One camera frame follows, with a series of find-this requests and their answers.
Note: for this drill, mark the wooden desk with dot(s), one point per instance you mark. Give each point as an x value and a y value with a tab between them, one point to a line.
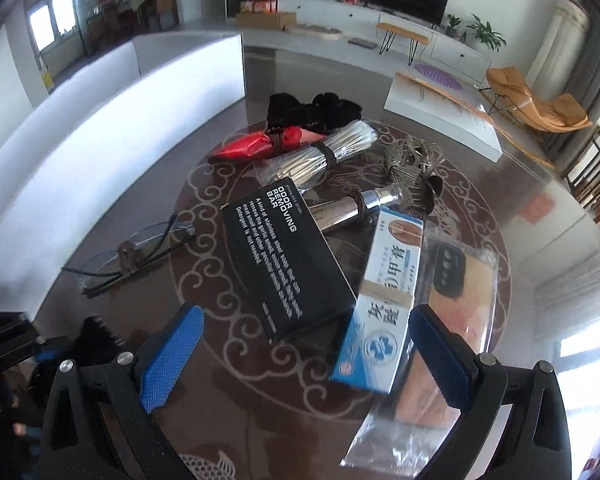
140	10

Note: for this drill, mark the large leafy potted plant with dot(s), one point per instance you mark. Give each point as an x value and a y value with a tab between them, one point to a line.
485	32

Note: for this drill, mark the flat white box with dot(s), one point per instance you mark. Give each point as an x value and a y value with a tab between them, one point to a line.
430	105

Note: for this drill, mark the dark grey scale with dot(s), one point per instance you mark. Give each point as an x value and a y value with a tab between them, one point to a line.
361	41

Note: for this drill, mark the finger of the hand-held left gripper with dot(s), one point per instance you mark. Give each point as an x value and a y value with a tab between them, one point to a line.
102	340

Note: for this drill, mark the black box with white print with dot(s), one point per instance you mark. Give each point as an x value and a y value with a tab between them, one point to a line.
280	260

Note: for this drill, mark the brown cardboard box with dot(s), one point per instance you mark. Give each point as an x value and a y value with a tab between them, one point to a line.
265	21

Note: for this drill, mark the blue and white carton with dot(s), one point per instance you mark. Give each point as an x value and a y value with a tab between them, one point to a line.
380	310

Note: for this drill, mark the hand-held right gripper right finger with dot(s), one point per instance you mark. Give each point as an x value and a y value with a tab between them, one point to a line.
440	360

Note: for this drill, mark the small potted plant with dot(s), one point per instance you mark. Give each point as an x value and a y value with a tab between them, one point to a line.
453	24

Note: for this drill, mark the wooden chairs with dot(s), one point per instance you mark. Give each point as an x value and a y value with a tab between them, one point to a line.
595	180

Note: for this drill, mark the white television cabinet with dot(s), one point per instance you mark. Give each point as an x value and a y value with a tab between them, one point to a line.
330	10

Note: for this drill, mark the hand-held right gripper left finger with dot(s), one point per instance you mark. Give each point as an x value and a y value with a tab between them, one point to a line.
172	355

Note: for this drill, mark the orange snack packages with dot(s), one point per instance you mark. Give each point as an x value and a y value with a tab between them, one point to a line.
260	6

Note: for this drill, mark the standing air conditioner with cover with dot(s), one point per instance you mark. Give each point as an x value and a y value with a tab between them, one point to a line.
560	35

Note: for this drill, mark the cosmetic bottle with clear cap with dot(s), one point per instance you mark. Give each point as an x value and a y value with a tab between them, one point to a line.
350	207

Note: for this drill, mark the orange rocking chair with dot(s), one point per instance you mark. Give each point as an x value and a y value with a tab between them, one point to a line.
520	95

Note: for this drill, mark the purple round mat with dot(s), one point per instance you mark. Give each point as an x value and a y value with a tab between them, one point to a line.
437	74

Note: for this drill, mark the large white cardboard box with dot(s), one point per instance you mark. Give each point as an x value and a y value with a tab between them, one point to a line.
105	125

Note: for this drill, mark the bundle of cotton swabs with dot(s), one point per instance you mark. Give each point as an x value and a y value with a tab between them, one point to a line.
320	152

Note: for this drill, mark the rimless eyeglasses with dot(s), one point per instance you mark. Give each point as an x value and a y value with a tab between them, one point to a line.
125	255

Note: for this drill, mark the wooden bench with hairpin legs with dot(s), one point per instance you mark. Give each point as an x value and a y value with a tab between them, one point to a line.
402	30

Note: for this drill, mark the red paper slip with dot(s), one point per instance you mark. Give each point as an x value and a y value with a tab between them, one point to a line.
537	208

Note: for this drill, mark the red foil packet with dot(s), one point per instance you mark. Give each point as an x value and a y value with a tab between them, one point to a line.
250	145

